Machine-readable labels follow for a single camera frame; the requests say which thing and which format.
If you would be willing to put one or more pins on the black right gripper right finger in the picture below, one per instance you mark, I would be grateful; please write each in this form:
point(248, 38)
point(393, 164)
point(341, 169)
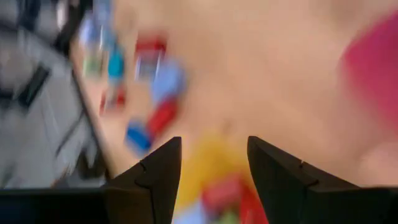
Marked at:
point(289, 193)

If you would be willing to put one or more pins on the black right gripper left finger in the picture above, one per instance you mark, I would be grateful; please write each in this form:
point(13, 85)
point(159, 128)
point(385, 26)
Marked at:
point(149, 193)

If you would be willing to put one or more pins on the red cube charger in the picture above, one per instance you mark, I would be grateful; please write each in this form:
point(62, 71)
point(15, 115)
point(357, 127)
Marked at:
point(252, 211)
point(222, 194)
point(150, 45)

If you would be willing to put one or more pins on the lavender cube charger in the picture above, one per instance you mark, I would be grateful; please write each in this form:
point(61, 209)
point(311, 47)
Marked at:
point(192, 217)
point(90, 29)
point(169, 81)

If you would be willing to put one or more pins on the blue plastic case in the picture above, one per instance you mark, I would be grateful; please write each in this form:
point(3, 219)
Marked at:
point(138, 138)

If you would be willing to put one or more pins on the green white charger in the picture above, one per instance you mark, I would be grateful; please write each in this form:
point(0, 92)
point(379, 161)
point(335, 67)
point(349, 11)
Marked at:
point(92, 63)
point(228, 219)

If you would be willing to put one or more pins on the red plastic case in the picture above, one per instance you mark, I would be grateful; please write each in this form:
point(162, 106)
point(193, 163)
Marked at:
point(163, 116)

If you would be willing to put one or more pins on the red case with screen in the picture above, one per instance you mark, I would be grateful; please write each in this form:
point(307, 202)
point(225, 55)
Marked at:
point(112, 100)

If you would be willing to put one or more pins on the white case with screen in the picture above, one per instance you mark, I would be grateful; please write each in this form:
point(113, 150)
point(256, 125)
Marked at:
point(147, 65)

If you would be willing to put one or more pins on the teal plastic case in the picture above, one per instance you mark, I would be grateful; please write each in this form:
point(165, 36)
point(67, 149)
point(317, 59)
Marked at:
point(116, 65)

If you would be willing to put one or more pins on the yellow translucent plastic bin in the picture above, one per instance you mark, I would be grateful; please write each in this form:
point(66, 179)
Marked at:
point(205, 158)

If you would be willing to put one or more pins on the red translucent plastic bin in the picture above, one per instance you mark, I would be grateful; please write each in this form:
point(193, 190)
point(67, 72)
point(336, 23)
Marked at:
point(376, 68)

